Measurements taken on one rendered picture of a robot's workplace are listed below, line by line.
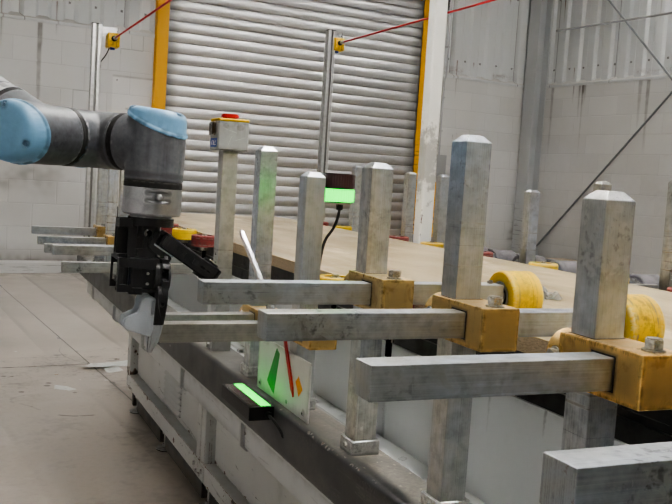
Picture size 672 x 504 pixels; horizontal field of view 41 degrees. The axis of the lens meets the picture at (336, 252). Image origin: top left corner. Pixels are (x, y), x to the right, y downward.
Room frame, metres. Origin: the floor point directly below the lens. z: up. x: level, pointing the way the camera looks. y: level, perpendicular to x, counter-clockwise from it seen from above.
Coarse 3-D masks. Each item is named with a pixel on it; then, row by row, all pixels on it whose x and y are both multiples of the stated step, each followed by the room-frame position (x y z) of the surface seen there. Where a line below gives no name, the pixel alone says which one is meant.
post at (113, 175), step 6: (108, 174) 3.36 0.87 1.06; (114, 174) 3.35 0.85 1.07; (108, 180) 3.35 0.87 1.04; (114, 180) 3.35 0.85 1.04; (108, 186) 3.35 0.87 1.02; (114, 186) 3.35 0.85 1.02; (108, 192) 3.34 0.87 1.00; (114, 192) 3.35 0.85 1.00; (108, 198) 3.34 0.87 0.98; (114, 198) 3.35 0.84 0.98; (108, 204) 3.34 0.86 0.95; (114, 204) 3.35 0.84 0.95; (108, 210) 3.34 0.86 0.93; (114, 210) 3.35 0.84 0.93; (108, 216) 3.34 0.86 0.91; (114, 216) 3.35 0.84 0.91; (108, 222) 3.34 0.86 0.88; (114, 222) 3.35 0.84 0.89; (108, 228) 3.34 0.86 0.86; (114, 228) 3.35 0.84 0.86; (108, 234) 3.34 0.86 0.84; (108, 258) 3.34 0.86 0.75
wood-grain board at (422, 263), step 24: (192, 216) 3.83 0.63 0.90; (240, 216) 4.09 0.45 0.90; (240, 240) 2.66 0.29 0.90; (288, 240) 2.78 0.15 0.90; (336, 240) 2.92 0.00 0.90; (288, 264) 2.14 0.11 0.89; (336, 264) 2.11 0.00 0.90; (408, 264) 2.22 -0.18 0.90; (432, 264) 2.26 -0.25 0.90; (504, 264) 2.40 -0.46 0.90; (552, 288) 1.88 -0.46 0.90; (648, 288) 2.00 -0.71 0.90
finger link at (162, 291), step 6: (162, 276) 1.36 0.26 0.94; (162, 282) 1.35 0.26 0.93; (168, 282) 1.35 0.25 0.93; (162, 288) 1.35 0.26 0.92; (156, 294) 1.35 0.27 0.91; (162, 294) 1.35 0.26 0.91; (156, 300) 1.35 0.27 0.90; (162, 300) 1.35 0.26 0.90; (156, 306) 1.35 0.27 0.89; (162, 306) 1.35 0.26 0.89; (156, 312) 1.36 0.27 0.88; (162, 312) 1.35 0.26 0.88; (156, 318) 1.36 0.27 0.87; (162, 318) 1.36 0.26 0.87; (156, 324) 1.36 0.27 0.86; (162, 324) 1.36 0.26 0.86
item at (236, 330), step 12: (168, 324) 1.38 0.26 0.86; (180, 324) 1.39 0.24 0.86; (192, 324) 1.40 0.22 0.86; (204, 324) 1.40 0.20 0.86; (216, 324) 1.41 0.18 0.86; (228, 324) 1.42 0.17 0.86; (240, 324) 1.43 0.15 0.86; (252, 324) 1.44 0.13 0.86; (168, 336) 1.38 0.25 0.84; (180, 336) 1.39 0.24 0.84; (192, 336) 1.40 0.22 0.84; (204, 336) 1.41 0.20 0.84; (216, 336) 1.41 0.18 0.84; (228, 336) 1.42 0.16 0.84; (240, 336) 1.43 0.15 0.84; (252, 336) 1.44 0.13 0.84
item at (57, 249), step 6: (54, 246) 2.75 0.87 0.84; (60, 246) 2.76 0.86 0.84; (66, 246) 2.76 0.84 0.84; (72, 246) 2.77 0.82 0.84; (78, 246) 2.78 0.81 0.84; (84, 246) 2.78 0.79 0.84; (90, 246) 2.79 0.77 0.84; (96, 246) 2.80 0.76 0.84; (102, 246) 2.81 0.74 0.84; (108, 246) 2.82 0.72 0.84; (54, 252) 2.75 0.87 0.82; (60, 252) 2.76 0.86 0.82; (66, 252) 2.76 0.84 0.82; (72, 252) 2.77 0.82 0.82; (78, 252) 2.78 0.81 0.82; (84, 252) 2.79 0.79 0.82; (90, 252) 2.79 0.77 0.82; (96, 252) 2.80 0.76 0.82; (102, 252) 2.81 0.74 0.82; (108, 252) 2.82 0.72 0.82
